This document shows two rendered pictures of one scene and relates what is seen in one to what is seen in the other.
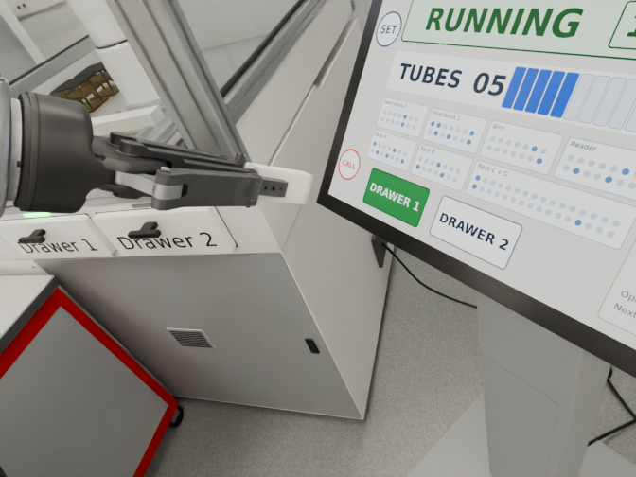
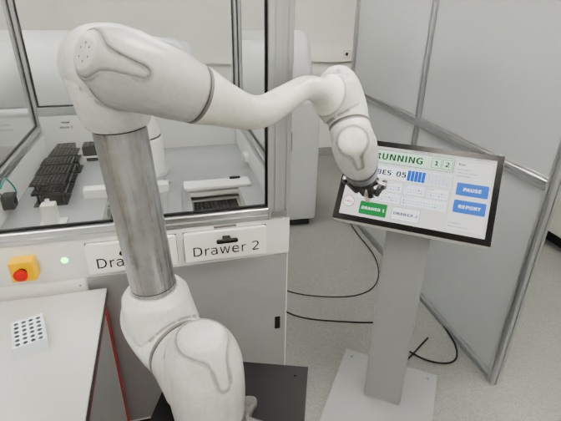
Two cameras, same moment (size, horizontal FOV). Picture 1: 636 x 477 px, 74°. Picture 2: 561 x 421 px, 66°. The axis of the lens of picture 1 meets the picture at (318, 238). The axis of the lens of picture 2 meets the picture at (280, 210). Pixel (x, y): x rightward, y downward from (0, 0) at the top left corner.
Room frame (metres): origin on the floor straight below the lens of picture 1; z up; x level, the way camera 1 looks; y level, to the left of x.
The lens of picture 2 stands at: (-0.36, 1.07, 1.66)
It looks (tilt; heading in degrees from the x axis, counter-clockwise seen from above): 26 degrees down; 316
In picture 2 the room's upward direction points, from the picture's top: 1 degrees clockwise
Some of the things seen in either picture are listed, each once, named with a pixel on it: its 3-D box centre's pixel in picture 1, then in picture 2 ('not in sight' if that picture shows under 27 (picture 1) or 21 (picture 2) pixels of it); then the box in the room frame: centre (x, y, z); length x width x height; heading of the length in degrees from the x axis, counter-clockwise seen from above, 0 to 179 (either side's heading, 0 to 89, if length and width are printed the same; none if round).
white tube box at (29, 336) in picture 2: not in sight; (29, 335); (0.83, 0.92, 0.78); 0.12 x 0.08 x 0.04; 167
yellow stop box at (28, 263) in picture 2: not in sight; (23, 269); (1.03, 0.86, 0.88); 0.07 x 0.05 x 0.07; 61
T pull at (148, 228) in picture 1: (147, 229); (226, 239); (0.71, 0.30, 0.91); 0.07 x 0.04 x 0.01; 61
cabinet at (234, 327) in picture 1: (235, 238); (160, 285); (1.29, 0.29, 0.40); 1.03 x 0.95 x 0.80; 61
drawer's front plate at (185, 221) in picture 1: (163, 232); (225, 243); (0.74, 0.28, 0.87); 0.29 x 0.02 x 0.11; 61
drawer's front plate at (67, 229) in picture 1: (53, 238); (133, 254); (0.89, 0.56, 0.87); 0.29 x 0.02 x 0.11; 61
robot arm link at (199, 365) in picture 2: not in sight; (203, 371); (0.24, 0.71, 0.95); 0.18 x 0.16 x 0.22; 177
